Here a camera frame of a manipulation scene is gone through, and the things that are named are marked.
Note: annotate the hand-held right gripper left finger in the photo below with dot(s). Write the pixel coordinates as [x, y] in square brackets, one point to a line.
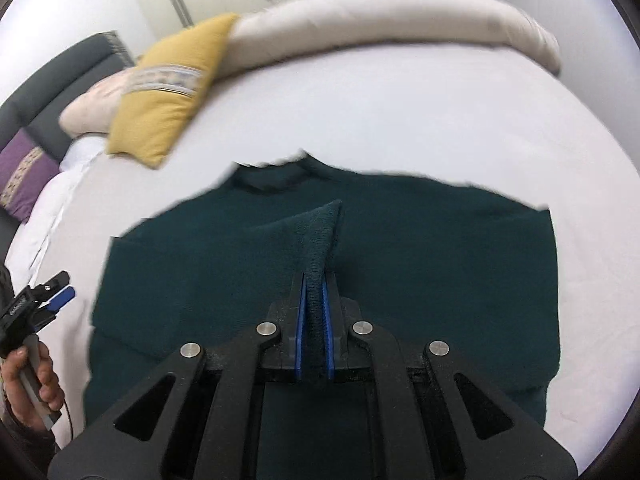
[300, 330]

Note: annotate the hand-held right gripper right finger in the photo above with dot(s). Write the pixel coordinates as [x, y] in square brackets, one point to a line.
[328, 330]

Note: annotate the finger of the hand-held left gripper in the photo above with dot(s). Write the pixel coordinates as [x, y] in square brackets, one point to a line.
[62, 296]
[55, 278]

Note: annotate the dark green sweater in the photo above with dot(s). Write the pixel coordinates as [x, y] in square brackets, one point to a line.
[425, 270]

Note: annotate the person's left forearm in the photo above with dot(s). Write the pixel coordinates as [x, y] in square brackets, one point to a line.
[25, 442]

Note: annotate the person's left hand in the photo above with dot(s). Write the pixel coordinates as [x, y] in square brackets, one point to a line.
[45, 385]

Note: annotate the white pillow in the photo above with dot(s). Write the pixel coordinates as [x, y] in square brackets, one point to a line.
[42, 215]

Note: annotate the purple patterned pillow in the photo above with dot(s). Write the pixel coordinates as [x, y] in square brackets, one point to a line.
[22, 175]

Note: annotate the pale blue pillow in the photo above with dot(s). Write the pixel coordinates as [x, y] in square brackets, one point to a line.
[82, 152]

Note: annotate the pale pink pillow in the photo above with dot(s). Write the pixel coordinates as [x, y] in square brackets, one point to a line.
[92, 107]

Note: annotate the grey upholstered headboard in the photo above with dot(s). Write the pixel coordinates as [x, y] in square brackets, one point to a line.
[55, 90]

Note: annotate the yellow patterned pillow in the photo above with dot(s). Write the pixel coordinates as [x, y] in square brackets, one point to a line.
[160, 105]

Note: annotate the beige rolled duvet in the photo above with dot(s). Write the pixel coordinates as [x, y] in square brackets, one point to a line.
[380, 20]

